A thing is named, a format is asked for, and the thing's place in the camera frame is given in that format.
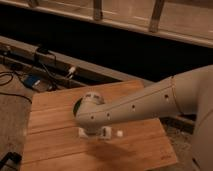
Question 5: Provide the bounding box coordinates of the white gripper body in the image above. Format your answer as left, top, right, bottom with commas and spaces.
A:
79, 127, 107, 138

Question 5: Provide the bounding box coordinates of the white plastic bottle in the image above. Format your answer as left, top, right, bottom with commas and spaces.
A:
78, 126, 124, 140

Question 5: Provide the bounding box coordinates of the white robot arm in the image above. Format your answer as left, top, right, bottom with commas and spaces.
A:
74, 65, 213, 171

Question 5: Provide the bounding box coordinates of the green ceramic bowl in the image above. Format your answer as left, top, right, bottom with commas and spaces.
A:
73, 98, 82, 117

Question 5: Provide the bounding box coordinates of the white plug connector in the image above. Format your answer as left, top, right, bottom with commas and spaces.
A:
67, 66, 77, 78

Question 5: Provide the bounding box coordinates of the blue box on floor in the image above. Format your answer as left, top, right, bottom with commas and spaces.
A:
24, 75, 41, 88

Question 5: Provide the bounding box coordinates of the black object bottom left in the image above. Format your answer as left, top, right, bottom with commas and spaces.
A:
0, 152, 22, 169

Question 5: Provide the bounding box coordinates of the black device on rail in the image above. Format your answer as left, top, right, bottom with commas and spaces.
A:
36, 46, 50, 55

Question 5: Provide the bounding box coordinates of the black cable on floor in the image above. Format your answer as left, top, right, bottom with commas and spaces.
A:
0, 71, 33, 104

